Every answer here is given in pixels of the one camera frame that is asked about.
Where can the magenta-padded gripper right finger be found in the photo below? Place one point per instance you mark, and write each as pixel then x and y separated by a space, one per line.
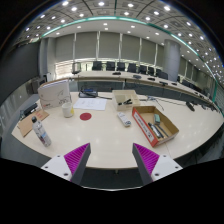
pixel 147 159

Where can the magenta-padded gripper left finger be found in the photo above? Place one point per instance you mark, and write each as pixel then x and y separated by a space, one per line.
pixel 76 159

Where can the clear water bottle black cap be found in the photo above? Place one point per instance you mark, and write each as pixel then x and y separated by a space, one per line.
pixel 41 133

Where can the open cardboard box red side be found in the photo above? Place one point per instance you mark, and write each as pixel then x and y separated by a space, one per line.
pixel 143 128

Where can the small green box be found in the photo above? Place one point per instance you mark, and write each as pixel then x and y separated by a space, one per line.
pixel 156 119

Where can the flat round red coaster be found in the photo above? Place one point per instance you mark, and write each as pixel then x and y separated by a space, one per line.
pixel 85 116

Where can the white power strip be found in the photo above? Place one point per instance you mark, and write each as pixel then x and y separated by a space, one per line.
pixel 124 119

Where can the white cup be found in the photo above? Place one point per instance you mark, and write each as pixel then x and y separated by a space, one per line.
pixel 67 110

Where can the white paper sheet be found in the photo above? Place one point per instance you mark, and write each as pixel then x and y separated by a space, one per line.
pixel 90 104

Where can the brown paper envelope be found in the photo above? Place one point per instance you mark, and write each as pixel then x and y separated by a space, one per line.
pixel 30 123

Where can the black marker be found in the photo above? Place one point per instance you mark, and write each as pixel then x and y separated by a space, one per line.
pixel 125 102

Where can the black desk phone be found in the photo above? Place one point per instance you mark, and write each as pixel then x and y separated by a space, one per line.
pixel 30 109

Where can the black bag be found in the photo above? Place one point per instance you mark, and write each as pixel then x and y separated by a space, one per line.
pixel 88 92

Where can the white paper ream box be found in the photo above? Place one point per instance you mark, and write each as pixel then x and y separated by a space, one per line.
pixel 53 95

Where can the small open cardboard box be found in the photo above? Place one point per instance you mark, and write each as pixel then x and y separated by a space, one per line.
pixel 120 95

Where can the grey box monitor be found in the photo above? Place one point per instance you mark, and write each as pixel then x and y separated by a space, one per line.
pixel 35 85

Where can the ceiling lights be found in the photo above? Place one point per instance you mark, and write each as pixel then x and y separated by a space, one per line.
pixel 101 3

